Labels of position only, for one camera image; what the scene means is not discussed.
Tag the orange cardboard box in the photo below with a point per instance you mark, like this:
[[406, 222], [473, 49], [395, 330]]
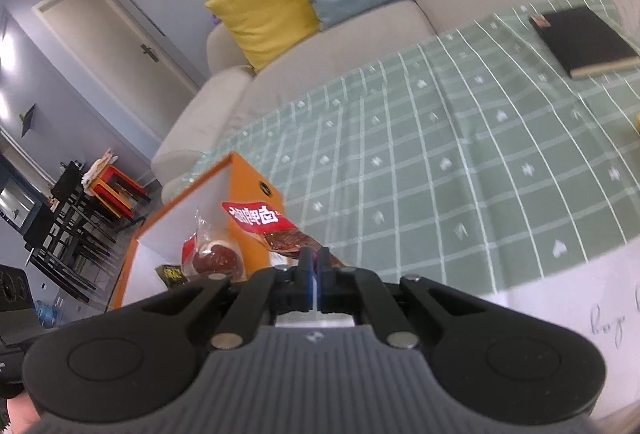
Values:
[[250, 184]]

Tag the blue water bottle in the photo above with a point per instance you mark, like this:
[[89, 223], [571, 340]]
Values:
[[46, 315]]

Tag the stack of red stools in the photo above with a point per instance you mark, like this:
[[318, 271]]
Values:
[[122, 189]]

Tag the clear red date packet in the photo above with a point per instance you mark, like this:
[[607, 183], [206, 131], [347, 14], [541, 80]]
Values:
[[215, 259]]

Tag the black dining chairs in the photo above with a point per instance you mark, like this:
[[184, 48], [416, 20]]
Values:
[[70, 234]]

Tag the green checked tablecloth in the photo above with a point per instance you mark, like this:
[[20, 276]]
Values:
[[450, 164]]

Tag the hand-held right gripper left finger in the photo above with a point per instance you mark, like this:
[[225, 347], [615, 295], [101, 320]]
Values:
[[305, 279]]

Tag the dark tv cabinet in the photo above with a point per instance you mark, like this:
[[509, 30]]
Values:
[[20, 204]]

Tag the red clear meat snack packet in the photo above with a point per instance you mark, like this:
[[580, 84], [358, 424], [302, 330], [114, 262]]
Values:
[[250, 216]]

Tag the beige sofa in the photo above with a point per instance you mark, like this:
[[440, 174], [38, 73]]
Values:
[[350, 44]]

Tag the black notebook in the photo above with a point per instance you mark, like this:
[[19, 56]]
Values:
[[585, 39]]

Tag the white cloth on stools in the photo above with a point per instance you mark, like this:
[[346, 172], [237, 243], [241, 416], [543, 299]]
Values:
[[100, 169]]

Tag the white door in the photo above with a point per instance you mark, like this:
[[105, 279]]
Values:
[[110, 34]]

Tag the small wall shelf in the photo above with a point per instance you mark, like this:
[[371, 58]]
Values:
[[27, 119]]

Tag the dark green snack packet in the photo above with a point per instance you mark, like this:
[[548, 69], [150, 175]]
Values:
[[170, 275]]

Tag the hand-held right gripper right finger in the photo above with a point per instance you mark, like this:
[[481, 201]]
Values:
[[324, 279]]

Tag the yellow pillow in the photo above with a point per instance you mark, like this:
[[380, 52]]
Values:
[[265, 14]]

